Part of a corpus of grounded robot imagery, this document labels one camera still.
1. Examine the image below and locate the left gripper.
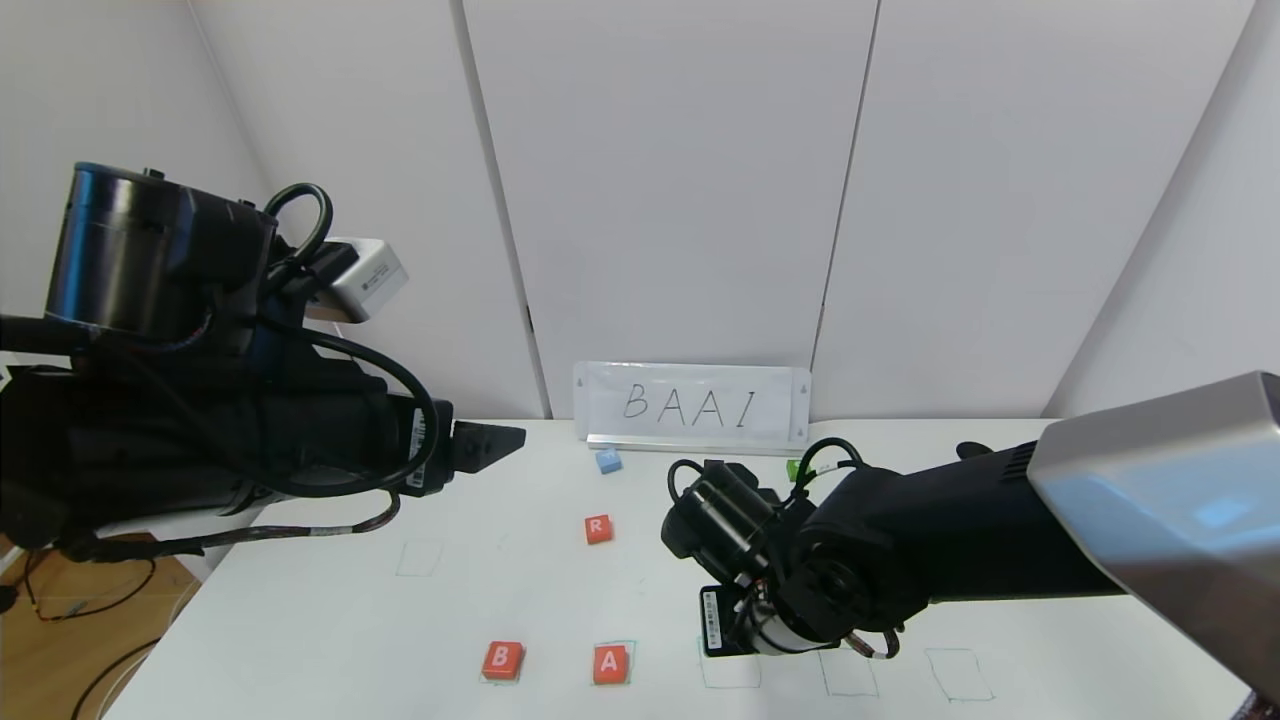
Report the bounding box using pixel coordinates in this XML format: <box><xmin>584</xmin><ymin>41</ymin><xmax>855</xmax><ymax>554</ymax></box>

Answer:
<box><xmin>352</xmin><ymin>393</ymin><xmax>527</xmax><ymax>498</ymax></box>

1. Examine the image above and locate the orange block letter B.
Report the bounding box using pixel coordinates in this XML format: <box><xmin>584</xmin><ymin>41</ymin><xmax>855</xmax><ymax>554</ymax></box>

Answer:
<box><xmin>482</xmin><ymin>641</ymin><xmax>526</xmax><ymax>684</ymax></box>

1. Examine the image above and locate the white BAAI sign card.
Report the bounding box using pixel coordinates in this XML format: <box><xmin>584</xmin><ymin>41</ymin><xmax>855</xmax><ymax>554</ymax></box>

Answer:
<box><xmin>575</xmin><ymin>362</ymin><xmax>812</xmax><ymax>447</ymax></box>

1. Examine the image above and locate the metal-framed whiteboard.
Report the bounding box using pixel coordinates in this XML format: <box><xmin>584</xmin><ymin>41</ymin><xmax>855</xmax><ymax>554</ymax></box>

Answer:
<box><xmin>586</xmin><ymin>434</ymin><xmax>814</xmax><ymax>458</ymax></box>

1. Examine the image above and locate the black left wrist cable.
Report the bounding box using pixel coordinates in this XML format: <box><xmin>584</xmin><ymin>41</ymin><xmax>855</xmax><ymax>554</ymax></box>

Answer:
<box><xmin>262</xmin><ymin>183</ymin><xmax>442</xmax><ymax>498</ymax></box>

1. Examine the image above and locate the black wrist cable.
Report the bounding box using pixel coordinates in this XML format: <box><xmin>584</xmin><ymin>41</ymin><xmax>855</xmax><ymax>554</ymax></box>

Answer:
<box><xmin>262</xmin><ymin>183</ymin><xmax>442</xmax><ymax>498</ymax></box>
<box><xmin>668</xmin><ymin>437</ymin><xmax>901</xmax><ymax>661</ymax></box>

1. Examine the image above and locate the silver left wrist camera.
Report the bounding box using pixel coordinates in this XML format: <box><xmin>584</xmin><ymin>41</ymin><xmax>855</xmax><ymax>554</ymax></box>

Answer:
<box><xmin>305</xmin><ymin>238</ymin><xmax>410</xmax><ymax>324</ymax></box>

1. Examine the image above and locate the braided left arm cable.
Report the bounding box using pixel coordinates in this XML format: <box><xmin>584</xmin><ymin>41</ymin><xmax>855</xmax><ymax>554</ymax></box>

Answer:
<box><xmin>60</xmin><ymin>493</ymin><xmax>403</xmax><ymax>561</ymax></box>

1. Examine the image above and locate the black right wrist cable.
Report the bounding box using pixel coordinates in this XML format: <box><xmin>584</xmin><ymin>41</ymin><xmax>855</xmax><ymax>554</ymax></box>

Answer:
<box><xmin>668</xmin><ymin>437</ymin><xmax>901</xmax><ymax>661</ymax></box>

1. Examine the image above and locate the black floor cable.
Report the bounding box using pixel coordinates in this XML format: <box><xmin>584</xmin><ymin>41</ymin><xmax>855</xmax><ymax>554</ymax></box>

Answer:
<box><xmin>70</xmin><ymin>640</ymin><xmax>166</xmax><ymax>720</ymax></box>
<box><xmin>0</xmin><ymin>555</ymin><xmax>157</xmax><ymax>623</ymax></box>

